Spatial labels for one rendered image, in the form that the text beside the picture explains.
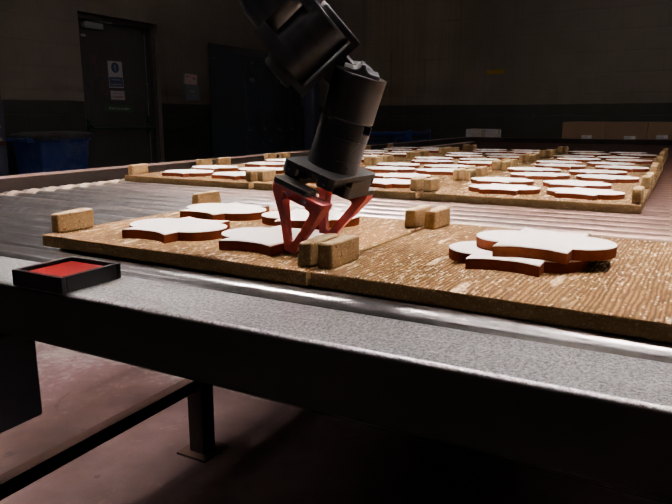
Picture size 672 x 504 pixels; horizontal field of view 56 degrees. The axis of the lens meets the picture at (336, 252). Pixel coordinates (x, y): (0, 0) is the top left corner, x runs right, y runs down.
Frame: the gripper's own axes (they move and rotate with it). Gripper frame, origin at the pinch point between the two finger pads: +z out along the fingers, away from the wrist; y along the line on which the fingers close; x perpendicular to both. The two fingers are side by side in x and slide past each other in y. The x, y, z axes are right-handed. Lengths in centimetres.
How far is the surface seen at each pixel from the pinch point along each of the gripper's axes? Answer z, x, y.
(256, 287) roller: 2.6, -1.7, -11.5
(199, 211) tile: 8.4, 24.5, 10.5
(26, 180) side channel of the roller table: 33, 94, 34
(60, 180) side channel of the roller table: 34, 94, 43
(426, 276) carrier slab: -4.5, -16.1, -5.9
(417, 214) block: -2.9, -5.1, 18.6
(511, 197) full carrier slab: -2, -8, 60
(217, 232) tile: 4.6, 12.4, -0.6
